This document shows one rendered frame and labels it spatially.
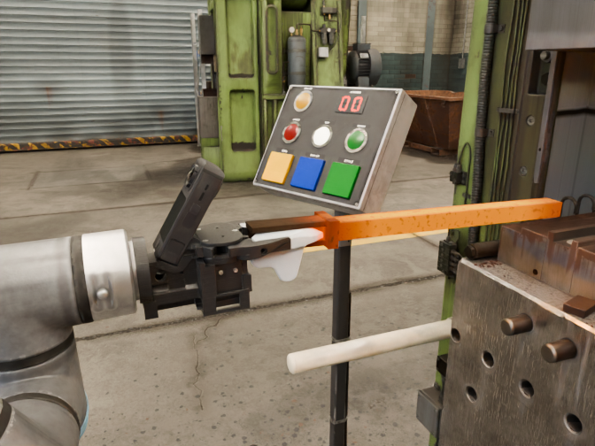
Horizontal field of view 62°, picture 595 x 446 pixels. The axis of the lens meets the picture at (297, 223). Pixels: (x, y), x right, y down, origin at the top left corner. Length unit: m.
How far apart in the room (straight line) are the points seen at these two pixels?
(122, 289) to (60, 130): 8.05
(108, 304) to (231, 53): 5.09
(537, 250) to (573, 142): 0.30
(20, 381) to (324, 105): 0.90
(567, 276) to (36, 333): 0.72
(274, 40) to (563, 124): 4.58
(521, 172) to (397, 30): 8.99
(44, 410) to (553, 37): 0.80
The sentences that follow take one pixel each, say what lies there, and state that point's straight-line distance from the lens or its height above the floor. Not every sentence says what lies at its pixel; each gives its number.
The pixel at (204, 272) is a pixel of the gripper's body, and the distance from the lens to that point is 0.53.
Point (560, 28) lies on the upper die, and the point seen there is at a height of 1.30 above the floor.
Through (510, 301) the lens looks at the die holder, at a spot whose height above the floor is 0.89.
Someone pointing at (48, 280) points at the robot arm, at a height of 1.06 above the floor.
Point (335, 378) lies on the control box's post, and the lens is 1.47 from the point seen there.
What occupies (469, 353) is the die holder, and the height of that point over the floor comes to 0.75.
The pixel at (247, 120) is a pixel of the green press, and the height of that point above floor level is 0.67.
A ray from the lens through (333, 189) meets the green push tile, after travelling 1.09.
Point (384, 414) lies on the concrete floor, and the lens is 2.01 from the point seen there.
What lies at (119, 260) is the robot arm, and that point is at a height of 1.07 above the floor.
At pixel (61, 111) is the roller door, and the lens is 8.50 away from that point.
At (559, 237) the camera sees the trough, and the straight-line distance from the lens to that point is 0.87.
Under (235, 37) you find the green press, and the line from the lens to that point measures 5.54.
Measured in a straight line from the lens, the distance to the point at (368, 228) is 0.60.
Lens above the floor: 1.25
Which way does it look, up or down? 18 degrees down
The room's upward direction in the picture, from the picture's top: straight up
